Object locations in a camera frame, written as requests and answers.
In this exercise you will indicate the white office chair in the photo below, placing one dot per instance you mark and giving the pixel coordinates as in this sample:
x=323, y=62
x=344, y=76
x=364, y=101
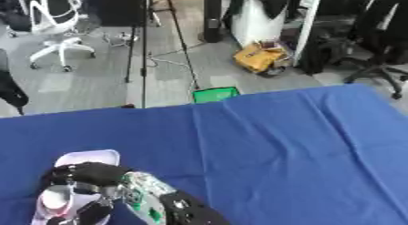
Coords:
x=56, y=22

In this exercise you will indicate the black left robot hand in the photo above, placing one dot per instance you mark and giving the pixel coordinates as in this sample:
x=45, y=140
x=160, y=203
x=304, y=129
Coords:
x=93, y=173

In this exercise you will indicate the white and pink plastic container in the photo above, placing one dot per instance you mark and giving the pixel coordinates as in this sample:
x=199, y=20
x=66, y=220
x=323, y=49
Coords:
x=89, y=157

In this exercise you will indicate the black cabinet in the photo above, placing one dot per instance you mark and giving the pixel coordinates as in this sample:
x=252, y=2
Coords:
x=114, y=7

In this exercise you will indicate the black tripod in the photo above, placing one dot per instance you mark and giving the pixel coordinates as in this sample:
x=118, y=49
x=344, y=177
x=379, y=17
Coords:
x=143, y=52

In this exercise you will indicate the green box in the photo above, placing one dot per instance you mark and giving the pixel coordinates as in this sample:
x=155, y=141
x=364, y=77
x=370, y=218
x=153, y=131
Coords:
x=215, y=95

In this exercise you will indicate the white board under black cloth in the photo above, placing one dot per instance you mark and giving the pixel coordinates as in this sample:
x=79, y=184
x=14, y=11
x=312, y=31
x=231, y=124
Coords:
x=255, y=22

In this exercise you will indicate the white desk leg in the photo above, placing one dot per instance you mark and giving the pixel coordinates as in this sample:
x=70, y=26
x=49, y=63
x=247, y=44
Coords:
x=307, y=28

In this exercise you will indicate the yellow bag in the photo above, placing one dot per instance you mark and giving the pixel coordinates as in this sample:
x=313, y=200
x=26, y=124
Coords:
x=257, y=57

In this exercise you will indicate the white power strip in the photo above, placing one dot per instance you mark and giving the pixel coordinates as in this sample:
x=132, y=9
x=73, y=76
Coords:
x=123, y=38

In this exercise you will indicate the black bag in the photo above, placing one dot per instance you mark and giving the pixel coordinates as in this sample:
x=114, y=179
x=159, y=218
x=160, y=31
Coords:
x=321, y=52

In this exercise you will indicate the black office chair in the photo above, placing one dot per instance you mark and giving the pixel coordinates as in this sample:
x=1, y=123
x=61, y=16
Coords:
x=380, y=37

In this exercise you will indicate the black post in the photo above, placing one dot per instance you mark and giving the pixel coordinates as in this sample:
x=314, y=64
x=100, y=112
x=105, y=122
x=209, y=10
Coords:
x=212, y=16

